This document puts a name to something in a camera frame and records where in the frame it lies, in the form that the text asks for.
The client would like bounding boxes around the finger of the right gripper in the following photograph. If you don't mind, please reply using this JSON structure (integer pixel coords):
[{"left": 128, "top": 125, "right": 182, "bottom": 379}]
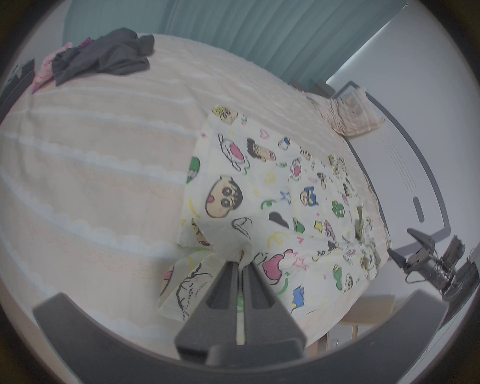
[
  {"left": 407, "top": 227, "right": 436, "bottom": 253},
  {"left": 386, "top": 248, "right": 409, "bottom": 270}
]

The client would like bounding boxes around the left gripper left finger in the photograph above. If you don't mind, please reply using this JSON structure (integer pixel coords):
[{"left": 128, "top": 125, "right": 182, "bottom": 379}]
[{"left": 173, "top": 260, "right": 241, "bottom": 366}]

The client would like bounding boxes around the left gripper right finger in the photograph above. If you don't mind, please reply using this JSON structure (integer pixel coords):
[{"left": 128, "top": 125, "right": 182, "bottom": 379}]
[{"left": 242, "top": 259, "right": 309, "bottom": 351}]

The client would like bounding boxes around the white printed pyjama top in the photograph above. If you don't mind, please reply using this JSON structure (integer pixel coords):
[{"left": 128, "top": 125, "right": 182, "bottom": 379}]
[{"left": 157, "top": 106, "right": 391, "bottom": 331}]

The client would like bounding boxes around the pile of clothes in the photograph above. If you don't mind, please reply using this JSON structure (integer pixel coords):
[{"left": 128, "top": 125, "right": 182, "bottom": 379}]
[{"left": 32, "top": 27, "right": 155, "bottom": 94}]

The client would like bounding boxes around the cream striped pillow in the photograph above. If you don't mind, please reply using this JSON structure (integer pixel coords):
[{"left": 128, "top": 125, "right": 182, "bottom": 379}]
[{"left": 305, "top": 87, "right": 386, "bottom": 138}]

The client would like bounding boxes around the grey white bedside table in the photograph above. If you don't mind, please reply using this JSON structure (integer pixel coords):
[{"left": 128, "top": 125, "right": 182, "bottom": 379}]
[{"left": 290, "top": 79, "right": 336, "bottom": 99}]

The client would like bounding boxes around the bed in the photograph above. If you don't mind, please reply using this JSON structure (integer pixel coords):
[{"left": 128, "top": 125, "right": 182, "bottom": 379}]
[{"left": 0, "top": 34, "right": 452, "bottom": 351}]

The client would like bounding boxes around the blue-green curtain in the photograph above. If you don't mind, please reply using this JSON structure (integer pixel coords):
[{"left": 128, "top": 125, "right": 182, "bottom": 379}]
[
  {"left": 157, "top": 0, "right": 409, "bottom": 89},
  {"left": 64, "top": 0, "right": 169, "bottom": 46}
]

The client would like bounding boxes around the black chest of drawers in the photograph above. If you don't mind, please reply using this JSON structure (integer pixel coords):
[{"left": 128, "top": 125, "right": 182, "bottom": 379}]
[{"left": 0, "top": 58, "right": 36, "bottom": 126}]

